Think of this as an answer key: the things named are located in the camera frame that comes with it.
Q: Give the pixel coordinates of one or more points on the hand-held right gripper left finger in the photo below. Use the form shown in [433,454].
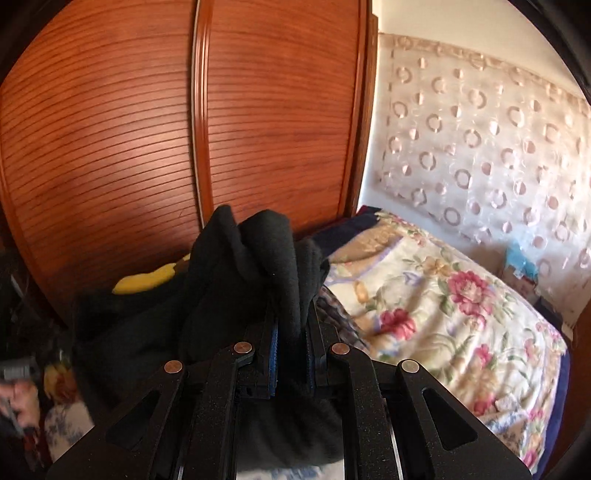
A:
[273,364]

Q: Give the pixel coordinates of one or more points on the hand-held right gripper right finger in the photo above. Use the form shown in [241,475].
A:
[315,369]

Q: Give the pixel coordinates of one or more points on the black T-shirt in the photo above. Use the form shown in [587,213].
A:
[258,258]

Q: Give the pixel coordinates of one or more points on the person's left hand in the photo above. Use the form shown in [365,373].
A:
[23,398]

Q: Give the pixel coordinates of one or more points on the orange patterned cloth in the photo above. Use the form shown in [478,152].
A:
[60,383]

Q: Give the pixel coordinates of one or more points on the navy medallion-patterned cloth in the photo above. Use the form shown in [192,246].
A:
[341,318]

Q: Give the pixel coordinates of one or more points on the white blue-floral sheet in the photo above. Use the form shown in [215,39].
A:
[64,427]

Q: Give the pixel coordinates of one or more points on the floral quilt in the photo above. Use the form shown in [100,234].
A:
[438,300]

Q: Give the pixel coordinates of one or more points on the navy blue cloth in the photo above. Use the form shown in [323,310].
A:
[351,226]

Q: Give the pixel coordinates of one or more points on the yellow pillow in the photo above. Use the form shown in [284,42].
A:
[143,279]

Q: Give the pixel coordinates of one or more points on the blue tissue pack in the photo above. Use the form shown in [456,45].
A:
[521,263]

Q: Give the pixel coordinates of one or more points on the navy bed sheet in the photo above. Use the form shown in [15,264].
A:
[561,378]

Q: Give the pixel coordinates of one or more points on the wooden slatted wardrobe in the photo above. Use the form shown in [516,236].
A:
[115,138]

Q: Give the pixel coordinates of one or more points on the sheer circle-patterned curtain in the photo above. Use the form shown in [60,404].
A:
[485,138]

